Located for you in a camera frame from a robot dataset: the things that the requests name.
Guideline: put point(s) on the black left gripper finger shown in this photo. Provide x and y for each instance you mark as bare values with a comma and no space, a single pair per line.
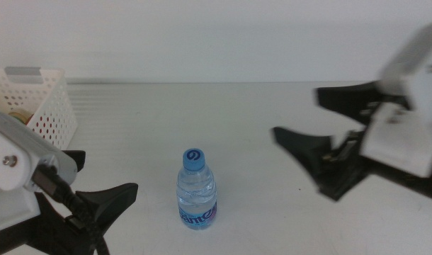
109,202
78,157

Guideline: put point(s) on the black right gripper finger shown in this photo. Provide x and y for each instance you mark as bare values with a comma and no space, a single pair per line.
308,147
347,99

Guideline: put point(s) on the yellow liquid bottle green label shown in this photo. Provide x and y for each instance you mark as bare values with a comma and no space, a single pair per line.
19,116

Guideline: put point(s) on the small water bottle blue cap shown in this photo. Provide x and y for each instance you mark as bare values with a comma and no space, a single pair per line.
196,191

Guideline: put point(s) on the white perforated plastic basket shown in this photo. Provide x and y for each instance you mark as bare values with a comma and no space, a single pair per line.
53,106

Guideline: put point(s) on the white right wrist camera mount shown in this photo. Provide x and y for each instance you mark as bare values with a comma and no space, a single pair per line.
407,141

